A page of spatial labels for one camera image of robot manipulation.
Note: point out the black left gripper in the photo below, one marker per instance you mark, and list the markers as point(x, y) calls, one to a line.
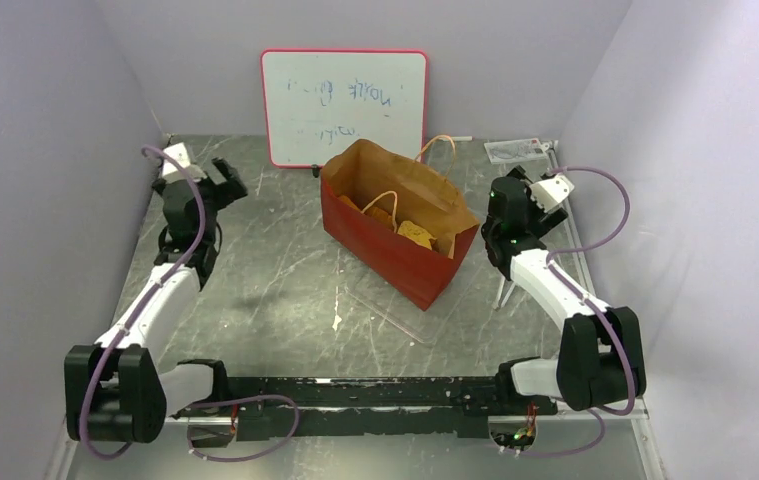
point(229, 191)

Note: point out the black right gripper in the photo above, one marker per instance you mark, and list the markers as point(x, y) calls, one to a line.
point(541, 221)

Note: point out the orange fake bread piece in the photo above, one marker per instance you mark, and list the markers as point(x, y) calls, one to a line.
point(416, 233)

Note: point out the red paper bag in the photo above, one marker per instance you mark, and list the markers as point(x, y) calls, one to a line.
point(408, 190)

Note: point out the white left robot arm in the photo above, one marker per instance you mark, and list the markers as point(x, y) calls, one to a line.
point(113, 386)

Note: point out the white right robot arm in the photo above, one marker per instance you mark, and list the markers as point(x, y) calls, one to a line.
point(600, 363)

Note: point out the orange fake baguette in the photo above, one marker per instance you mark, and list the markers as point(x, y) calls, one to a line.
point(350, 203)

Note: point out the pink framed whiteboard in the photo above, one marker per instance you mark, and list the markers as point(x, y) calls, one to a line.
point(317, 102)

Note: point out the white printed card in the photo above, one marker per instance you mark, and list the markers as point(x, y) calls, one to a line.
point(516, 151)

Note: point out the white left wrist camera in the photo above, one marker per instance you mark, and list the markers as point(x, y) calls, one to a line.
point(183, 161)

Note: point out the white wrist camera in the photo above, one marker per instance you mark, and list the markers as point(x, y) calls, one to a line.
point(549, 193)
point(183, 161)

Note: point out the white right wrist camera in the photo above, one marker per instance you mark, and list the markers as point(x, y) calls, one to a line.
point(549, 193)

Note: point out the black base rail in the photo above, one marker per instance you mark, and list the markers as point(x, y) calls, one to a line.
point(324, 407)

